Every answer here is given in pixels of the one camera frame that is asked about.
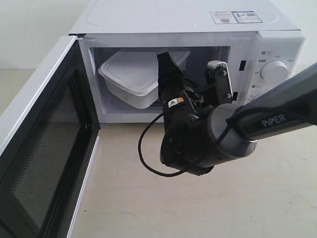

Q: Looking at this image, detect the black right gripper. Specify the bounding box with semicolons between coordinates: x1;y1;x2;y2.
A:
157;52;211;129

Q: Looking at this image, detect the white lidded plastic container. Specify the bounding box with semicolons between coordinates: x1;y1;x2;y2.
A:
98;48;191;109

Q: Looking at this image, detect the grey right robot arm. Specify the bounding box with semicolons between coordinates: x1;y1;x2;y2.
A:
157;52;317;176

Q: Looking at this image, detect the glass microwave turntable plate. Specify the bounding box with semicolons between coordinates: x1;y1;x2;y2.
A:
112;96;162;110

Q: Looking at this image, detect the white microwave oven body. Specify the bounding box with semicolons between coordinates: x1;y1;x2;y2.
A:
70;0;306;124

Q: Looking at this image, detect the microwave door with black window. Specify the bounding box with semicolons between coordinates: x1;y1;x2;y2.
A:
0;36;100;238

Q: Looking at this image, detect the blue white label sticker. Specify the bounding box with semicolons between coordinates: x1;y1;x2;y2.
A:
210;11;263;24

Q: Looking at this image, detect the upper white control knob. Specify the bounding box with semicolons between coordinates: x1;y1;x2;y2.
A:
261;60;289;84

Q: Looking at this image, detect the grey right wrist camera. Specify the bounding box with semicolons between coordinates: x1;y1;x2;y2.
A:
205;60;233;107

